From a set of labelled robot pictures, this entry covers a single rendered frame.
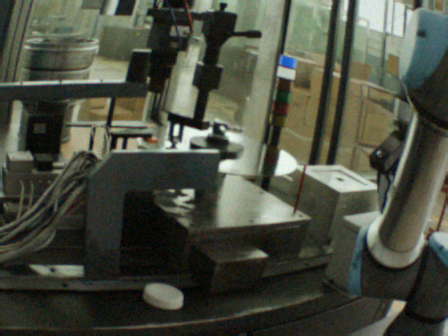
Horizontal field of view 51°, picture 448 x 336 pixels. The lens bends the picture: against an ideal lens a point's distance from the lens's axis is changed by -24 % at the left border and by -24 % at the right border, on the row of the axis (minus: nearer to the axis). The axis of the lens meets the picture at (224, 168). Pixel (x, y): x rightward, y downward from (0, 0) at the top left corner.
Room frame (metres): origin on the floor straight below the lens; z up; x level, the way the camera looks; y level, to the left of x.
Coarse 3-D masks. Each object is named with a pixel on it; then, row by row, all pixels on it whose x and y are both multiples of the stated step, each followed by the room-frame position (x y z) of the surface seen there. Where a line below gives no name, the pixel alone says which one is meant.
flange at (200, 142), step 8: (192, 136) 1.22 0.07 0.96; (200, 136) 1.23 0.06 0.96; (208, 136) 1.19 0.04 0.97; (216, 136) 1.19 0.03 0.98; (192, 144) 1.17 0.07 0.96; (200, 144) 1.17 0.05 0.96; (208, 144) 1.18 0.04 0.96; (216, 144) 1.18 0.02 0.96; (224, 144) 1.19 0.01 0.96; (232, 144) 1.21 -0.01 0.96; (224, 152) 1.15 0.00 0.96; (232, 152) 1.16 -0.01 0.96; (240, 152) 1.18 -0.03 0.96
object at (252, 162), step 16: (160, 128) 1.29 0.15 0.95; (176, 128) 1.31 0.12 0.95; (144, 144) 1.13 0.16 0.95; (160, 144) 1.15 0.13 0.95; (240, 144) 1.28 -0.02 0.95; (256, 144) 1.30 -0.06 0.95; (224, 160) 1.12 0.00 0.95; (240, 160) 1.14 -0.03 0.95; (256, 160) 1.17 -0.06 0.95; (272, 160) 1.19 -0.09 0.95; (288, 160) 1.22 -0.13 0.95
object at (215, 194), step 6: (222, 174) 1.19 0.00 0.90; (216, 180) 1.18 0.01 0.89; (222, 180) 1.19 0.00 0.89; (216, 186) 1.18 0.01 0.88; (222, 186) 1.19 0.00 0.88; (192, 192) 1.20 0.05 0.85; (198, 192) 1.18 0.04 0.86; (204, 192) 1.18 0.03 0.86; (210, 192) 1.18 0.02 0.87; (216, 192) 1.18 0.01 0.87; (222, 192) 1.20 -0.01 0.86; (204, 198) 1.18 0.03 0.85; (210, 198) 1.18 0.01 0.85; (216, 198) 1.18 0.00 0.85
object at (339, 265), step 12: (348, 216) 1.08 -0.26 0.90; (360, 216) 1.09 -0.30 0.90; (372, 216) 1.11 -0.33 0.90; (348, 228) 1.05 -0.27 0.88; (360, 228) 1.02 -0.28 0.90; (336, 240) 1.07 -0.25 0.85; (348, 240) 1.04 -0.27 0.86; (336, 252) 1.06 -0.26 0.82; (348, 252) 1.03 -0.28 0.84; (336, 264) 1.05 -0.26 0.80; (348, 264) 1.02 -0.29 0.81; (336, 276) 1.04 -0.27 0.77; (336, 288) 1.03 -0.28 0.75
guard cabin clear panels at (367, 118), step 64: (64, 0) 1.98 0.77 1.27; (256, 0) 1.94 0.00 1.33; (320, 0) 1.68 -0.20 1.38; (384, 0) 1.46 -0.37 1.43; (128, 64) 2.22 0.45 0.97; (192, 64) 2.19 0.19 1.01; (256, 64) 1.89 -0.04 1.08; (320, 64) 1.65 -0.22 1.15; (384, 64) 1.44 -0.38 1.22; (384, 128) 1.42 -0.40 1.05
